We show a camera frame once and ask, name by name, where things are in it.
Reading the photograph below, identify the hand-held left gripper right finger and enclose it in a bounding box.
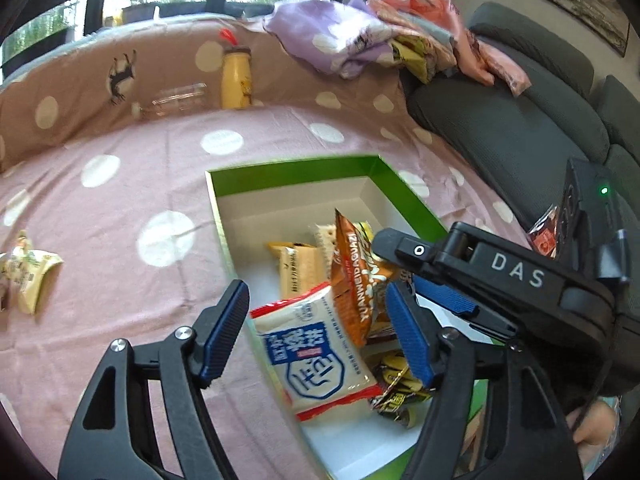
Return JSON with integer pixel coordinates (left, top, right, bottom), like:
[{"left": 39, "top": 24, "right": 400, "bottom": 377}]
[{"left": 386, "top": 281, "right": 586, "bottom": 480}]

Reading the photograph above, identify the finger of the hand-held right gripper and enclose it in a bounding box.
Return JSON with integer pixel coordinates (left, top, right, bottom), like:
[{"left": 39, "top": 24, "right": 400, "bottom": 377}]
[
  {"left": 372, "top": 227, "right": 451, "bottom": 282},
  {"left": 411, "top": 275, "right": 519, "bottom": 342}
]

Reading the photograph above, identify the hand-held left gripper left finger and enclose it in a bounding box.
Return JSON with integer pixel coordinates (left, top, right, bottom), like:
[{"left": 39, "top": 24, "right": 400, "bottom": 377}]
[{"left": 57, "top": 279, "right": 251, "bottom": 480}]

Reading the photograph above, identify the orange snack packet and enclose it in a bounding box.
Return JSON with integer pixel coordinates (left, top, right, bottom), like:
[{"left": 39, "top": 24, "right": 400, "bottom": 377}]
[{"left": 330, "top": 208, "right": 398, "bottom": 348}]

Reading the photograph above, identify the gold dark snack packet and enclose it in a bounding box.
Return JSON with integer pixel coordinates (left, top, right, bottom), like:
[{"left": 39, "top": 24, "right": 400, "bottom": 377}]
[{"left": 367, "top": 350, "right": 436, "bottom": 428}]

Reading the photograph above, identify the green white cracker packet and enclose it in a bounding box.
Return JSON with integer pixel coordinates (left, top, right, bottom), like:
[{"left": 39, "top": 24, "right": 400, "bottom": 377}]
[{"left": 311, "top": 224, "right": 337, "bottom": 263}]

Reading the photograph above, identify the white blue red-edged snack packet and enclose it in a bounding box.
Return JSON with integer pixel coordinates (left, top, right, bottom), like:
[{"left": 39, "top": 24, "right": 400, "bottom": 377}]
[{"left": 249, "top": 282, "right": 383, "bottom": 423}]

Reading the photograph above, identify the yellow snack packet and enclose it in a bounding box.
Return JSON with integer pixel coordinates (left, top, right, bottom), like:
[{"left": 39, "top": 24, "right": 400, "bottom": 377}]
[{"left": 266, "top": 241, "right": 328, "bottom": 302}]

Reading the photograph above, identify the green cardboard box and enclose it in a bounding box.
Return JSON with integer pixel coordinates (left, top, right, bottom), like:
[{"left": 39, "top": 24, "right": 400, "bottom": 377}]
[{"left": 205, "top": 155, "right": 488, "bottom": 480}]

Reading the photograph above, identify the pale green snack packet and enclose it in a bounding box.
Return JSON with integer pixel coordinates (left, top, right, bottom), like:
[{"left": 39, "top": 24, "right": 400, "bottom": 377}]
[{"left": 0, "top": 230, "right": 65, "bottom": 317}]

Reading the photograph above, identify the person's right forearm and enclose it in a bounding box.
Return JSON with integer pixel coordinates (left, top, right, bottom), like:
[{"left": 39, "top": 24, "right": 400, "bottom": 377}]
[{"left": 570, "top": 397, "right": 618, "bottom": 448}]

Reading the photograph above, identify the red snack packet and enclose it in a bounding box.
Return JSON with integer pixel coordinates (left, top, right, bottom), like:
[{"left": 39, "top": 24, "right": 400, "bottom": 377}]
[{"left": 526, "top": 204, "right": 560, "bottom": 260}]

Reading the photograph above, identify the grey sofa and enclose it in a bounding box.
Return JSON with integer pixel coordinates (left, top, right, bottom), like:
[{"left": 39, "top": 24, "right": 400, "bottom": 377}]
[{"left": 405, "top": 2, "right": 640, "bottom": 241}]

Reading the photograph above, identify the pink polka-dot bed sheet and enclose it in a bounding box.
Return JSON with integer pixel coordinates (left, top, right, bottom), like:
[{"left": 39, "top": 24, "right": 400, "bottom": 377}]
[{"left": 0, "top": 100, "right": 531, "bottom": 480}]

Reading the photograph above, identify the yellow printed cloth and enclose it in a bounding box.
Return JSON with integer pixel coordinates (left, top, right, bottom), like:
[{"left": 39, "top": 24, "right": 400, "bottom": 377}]
[{"left": 390, "top": 35, "right": 441, "bottom": 85}]

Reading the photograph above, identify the grey folded cloth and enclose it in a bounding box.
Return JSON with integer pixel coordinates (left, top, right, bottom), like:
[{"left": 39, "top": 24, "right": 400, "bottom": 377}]
[{"left": 400, "top": 20, "right": 457, "bottom": 67}]

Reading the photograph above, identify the clear plastic bottle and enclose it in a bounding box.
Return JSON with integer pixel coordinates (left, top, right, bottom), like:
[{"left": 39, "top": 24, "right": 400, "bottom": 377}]
[{"left": 131, "top": 82, "right": 208, "bottom": 121}]

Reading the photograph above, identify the purple polka-dot cloth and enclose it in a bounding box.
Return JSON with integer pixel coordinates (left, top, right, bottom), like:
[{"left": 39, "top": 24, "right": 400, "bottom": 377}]
[{"left": 262, "top": 0, "right": 401, "bottom": 80}]

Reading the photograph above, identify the pink printed cloth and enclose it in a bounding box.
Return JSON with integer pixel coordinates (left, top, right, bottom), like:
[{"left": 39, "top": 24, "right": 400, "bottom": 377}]
[{"left": 367, "top": 0, "right": 532, "bottom": 97}]

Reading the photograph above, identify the brown polka-dot bolster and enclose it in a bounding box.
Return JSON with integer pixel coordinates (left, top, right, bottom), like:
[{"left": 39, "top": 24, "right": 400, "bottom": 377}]
[{"left": 0, "top": 12, "right": 416, "bottom": 176}]

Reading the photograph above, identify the black cable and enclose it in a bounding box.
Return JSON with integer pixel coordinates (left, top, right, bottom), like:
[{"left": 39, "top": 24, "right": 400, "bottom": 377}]
[{"left": 570, "top": 310, "right": 626, "bottom": 433}]

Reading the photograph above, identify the yellow bottle with red strap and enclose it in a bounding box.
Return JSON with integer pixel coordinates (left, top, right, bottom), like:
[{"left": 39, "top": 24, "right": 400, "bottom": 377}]
[{"left": 219, "top": 28, "right": 253, "bottom": 111}]

